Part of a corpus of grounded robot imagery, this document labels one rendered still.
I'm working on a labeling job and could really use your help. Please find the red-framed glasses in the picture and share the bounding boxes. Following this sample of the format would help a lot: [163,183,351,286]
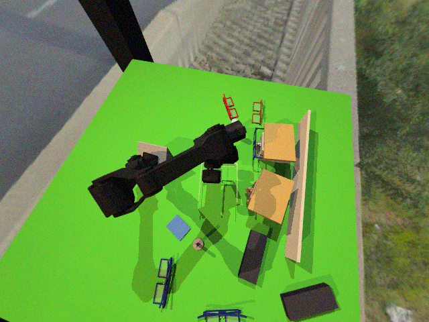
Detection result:
[223,94,238,120]

